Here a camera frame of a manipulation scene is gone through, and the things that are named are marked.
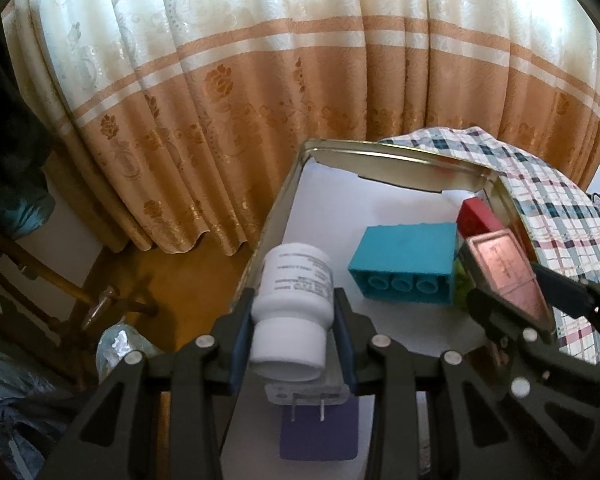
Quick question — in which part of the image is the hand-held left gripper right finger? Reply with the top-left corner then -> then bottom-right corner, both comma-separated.
331,286 -> 553,480

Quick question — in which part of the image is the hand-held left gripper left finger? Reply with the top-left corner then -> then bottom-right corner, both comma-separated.
41,286 -> 257,480

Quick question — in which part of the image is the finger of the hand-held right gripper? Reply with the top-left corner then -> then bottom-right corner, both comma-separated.
531,261 -> 600,361
466,286 -> 600,480

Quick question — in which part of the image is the green cube with cartoon print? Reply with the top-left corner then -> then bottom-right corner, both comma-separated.
452,260 -> 473,306

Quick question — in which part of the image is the copper coloured small box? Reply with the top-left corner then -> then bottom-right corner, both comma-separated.
460,228 -> 553,331

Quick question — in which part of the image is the white pill bottle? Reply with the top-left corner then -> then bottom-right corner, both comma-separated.
247,243 -> 336,382

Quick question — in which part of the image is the red building block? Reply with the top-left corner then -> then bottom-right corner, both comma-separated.
456,198 -> 506,238

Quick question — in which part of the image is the blue building block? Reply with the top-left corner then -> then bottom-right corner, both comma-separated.
348,221 -> 460,306

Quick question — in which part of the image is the purple card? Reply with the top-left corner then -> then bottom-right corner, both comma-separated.
279,402 -> 358,461

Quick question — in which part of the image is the gold metal tin box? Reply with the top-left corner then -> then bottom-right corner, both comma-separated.
220,139 -> 536,480

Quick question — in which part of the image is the clear plastic bag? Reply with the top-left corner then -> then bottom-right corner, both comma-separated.
95,322 -> 156,376

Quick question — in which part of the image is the white paper liner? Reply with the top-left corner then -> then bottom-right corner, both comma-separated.
222,160 -> 491,480

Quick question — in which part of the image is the brown wooden chair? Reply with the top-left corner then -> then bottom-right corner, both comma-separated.
0,220 -> 158,391

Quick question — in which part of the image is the blue patterned cloth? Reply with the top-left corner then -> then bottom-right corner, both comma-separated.
0,340 -> 91,480

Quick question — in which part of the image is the cream and orange curtain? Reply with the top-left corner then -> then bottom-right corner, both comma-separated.
0,0 -> 600,256

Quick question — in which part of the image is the teal cloth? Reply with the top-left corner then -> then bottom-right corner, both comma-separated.
0,105 -> 56,241

